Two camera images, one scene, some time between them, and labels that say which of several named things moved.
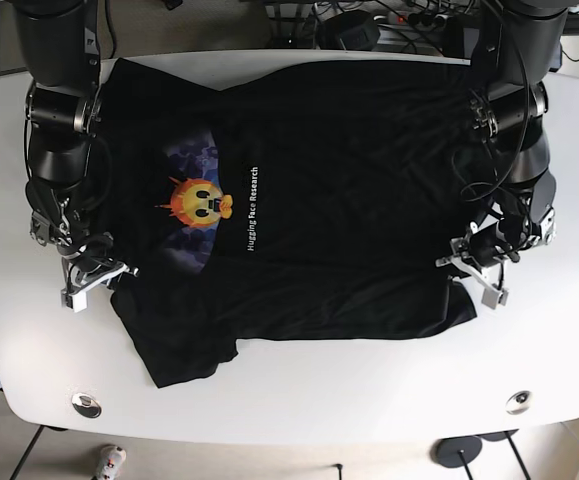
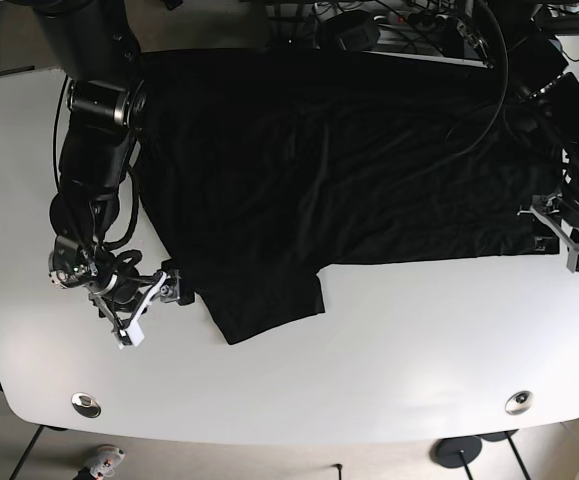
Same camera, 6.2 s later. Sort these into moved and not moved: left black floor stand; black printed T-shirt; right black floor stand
Moved: black printed T-shirt
Not moved: left black floor stand; right black floor stand
